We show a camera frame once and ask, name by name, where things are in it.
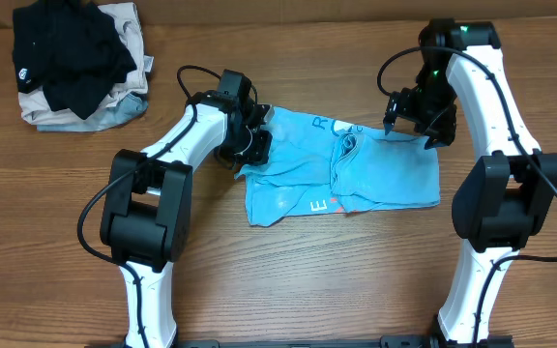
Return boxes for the light blue printed t-shirt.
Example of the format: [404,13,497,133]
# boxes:
[238,107,441,227]

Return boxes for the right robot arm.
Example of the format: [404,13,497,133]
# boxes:
[380,18,557,347]

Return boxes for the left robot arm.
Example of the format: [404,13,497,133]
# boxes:
[100,70,272,347]

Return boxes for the grey-blue folded garment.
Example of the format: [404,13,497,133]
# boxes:
[37,94,149,132]

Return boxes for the black garment on pile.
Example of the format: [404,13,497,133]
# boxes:
[13,1,136,119]

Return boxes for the beige folded garment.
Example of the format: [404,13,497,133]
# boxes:
[18,2,154,126]

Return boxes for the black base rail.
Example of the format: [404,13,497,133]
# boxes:
[84,333,516,348]

